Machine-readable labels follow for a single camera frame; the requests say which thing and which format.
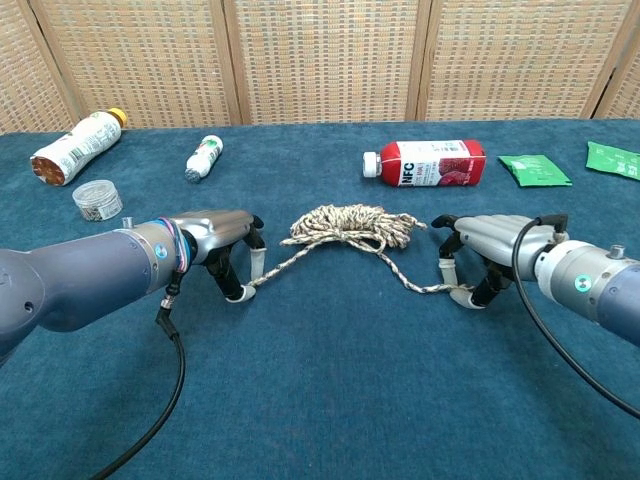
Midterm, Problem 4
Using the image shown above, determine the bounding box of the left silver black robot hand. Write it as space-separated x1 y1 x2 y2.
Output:
169 209 266 305

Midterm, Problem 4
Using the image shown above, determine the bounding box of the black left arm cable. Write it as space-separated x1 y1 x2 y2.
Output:
89 272 187 480

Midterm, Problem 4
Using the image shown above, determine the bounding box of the blue carpet table cover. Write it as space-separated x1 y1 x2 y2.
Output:
0 117 640 480

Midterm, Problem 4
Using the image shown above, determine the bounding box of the woven bamboo screen panel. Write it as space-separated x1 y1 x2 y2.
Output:
592 49 640 120
407 0 640 121
0 0 84 135
212 0 436 126
17 0 251 130

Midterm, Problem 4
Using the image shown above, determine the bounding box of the clear round plastic jar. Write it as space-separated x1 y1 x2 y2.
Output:
71 178 125 223

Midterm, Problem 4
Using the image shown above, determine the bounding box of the green foil sachet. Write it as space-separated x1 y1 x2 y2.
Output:
497 153 574 189
584 140 640 182

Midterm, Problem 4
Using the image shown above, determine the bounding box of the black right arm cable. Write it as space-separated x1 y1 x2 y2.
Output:
510 213 640 421

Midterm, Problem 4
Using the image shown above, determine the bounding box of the large white bottle yellow cap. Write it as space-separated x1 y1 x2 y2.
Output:
29 107 129 187

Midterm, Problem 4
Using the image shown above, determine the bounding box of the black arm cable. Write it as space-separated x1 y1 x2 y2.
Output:
510 213 640 421
89 272 187 480

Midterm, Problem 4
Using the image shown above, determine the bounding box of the red juice bottle white cap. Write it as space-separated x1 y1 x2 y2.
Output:
362 139 488 189

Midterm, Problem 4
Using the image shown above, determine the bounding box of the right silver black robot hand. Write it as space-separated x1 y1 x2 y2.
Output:
430 213 556 310

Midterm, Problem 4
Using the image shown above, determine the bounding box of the beige braided rope bundle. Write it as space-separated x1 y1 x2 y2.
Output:
244 202 479 296

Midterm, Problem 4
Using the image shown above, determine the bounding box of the small white bottle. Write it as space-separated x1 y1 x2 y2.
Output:
184 134 225 185

